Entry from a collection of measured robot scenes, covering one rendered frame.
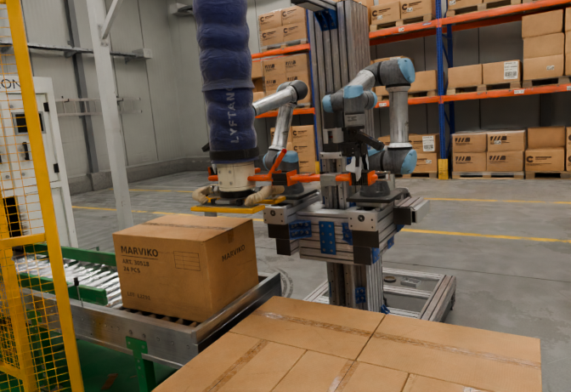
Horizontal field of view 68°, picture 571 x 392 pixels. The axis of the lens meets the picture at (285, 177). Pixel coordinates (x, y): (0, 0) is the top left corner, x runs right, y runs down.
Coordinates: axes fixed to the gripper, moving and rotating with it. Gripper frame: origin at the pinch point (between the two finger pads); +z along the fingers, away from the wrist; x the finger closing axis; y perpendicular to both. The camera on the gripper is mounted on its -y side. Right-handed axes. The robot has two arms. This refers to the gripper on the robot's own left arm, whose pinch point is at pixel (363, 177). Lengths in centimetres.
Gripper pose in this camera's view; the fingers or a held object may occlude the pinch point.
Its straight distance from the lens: 168.3
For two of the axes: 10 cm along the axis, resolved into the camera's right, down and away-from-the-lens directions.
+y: -8.7, 0.0, 5.0
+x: -4.9, 1.6, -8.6
